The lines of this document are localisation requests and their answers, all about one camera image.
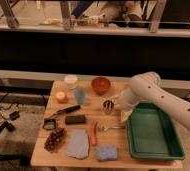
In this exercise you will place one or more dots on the metal fork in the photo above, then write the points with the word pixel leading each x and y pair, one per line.
pixel 104 129

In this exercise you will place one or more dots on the wooden table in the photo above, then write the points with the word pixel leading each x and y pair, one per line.
pixel 94 113

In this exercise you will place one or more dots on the black handled knife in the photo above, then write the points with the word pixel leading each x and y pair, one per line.
pixel 66 110

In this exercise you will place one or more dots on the orange bowl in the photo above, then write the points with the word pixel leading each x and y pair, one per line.
pixel 100 85

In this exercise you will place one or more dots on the green plastic tray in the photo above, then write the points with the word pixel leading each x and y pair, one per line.
pixel 152 135

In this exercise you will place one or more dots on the orange fruit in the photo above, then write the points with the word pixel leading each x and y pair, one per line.
pixel 61 97

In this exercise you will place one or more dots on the black striped cup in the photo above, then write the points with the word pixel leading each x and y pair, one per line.
pixel 108 106

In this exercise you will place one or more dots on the blue grey cloth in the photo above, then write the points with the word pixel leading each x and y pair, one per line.
pixel 78 146

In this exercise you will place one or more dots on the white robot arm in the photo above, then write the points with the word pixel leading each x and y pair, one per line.
pixel 146 86

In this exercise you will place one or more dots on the yellow banana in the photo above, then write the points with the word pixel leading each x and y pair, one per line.
pixel 115 98

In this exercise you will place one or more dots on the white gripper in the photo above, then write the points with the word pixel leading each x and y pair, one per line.
pixel 128 101

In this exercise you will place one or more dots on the orange carrot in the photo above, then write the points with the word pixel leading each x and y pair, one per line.
pixel 93 141

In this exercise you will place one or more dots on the white cup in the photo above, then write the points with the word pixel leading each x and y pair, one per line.
pixel 71 81

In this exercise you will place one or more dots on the small black framed box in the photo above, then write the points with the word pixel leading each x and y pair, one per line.
pixel 49 124

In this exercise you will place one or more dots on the blue sponge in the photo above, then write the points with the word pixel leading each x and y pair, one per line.
pixel 106 153

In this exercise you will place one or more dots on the blue translucent cup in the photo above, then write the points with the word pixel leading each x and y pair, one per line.
pixel 79 96

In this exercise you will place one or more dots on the black rectangular block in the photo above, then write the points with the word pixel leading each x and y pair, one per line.
pixel 75 119

